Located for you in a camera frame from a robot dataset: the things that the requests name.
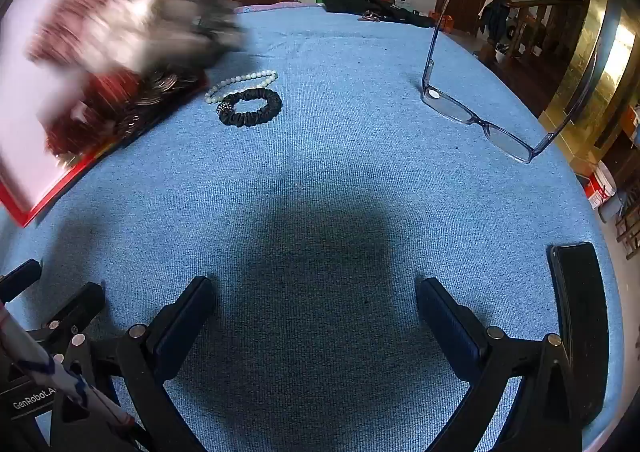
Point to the wooden stair railing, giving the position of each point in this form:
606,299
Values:
535,27

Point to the clear blue frame glasses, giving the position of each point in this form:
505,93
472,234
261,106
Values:
450,105

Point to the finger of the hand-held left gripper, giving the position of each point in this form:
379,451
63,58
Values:
75,304
20,278

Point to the black hair scrunchie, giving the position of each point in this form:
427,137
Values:
272,105

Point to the red jewelry box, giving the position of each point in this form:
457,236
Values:
25,97

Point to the hanging dark clothes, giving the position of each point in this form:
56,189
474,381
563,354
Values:
495,15

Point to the orange bag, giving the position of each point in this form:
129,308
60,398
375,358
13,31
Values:
442,21

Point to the red and white box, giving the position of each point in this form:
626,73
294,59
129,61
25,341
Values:
597,184

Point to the black phone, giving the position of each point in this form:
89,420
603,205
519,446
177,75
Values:
577,332

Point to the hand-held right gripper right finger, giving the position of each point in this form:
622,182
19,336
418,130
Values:
450,327

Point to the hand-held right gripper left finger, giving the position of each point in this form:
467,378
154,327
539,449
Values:
182,327

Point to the golden pillar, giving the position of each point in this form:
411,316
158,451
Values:
590,62

